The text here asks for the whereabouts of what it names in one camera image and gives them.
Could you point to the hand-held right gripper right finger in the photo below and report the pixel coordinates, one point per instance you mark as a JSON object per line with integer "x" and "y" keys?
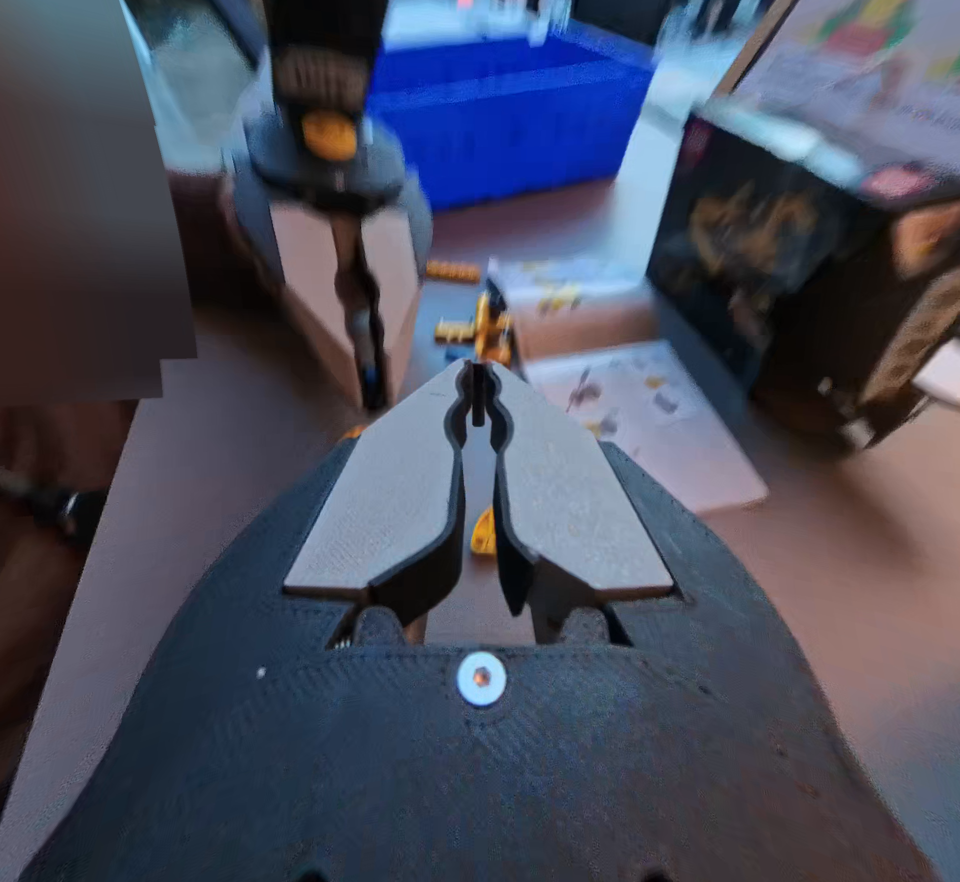
{"x": 570, "y": 514}

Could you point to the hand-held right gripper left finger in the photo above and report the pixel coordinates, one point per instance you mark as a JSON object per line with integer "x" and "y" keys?
{"x": 375, "y": 514}

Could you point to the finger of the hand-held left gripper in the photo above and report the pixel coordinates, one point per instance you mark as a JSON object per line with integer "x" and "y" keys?
{"x": 397, "y": 274}
{"x": 307, "y": 274}

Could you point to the blue lego pin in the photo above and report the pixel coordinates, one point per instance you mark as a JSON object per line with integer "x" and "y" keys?
{"x": 369, "y": 376}

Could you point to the black lego connector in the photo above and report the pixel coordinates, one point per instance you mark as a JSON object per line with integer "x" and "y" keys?
{"x": 478, "y": 394}

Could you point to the long yellow lego beam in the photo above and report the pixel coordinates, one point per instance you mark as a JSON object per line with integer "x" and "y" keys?
{"x": 454, "y": 271}

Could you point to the short yellow lego beam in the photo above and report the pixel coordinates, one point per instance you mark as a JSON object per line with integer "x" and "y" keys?
{"x": 454, "y": 331}

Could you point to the small orange lego piece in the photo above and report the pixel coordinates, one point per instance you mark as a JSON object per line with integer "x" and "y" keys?
{"x": 352, "y": 434}

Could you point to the yellow triangular lego piece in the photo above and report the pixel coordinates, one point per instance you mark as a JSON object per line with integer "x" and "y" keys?
{"x": 484, "y": 533}

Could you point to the yellow lego assembly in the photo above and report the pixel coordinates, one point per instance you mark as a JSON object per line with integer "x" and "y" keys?
{"x": 491, "y": 330}

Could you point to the lego instruction booklet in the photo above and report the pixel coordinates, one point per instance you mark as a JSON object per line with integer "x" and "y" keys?
{"x": 675, "y": 432}

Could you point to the dark lego set box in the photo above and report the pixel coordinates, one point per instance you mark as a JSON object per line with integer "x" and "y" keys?
{"x": 750, "y": 259}

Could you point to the blue plastic bin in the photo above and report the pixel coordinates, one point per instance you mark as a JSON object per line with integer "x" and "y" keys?
{"x": 510, "y": 124}

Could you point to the printed paper sheet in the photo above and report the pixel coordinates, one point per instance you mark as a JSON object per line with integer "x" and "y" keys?
{"x": 862, "y": 56}

